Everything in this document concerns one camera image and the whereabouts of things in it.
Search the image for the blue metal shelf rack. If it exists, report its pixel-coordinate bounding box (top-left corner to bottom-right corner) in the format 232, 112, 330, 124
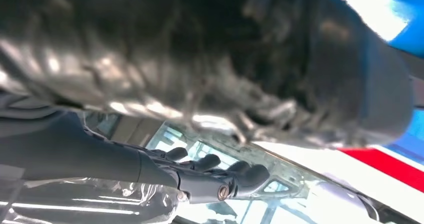
322, 0, 424, 165

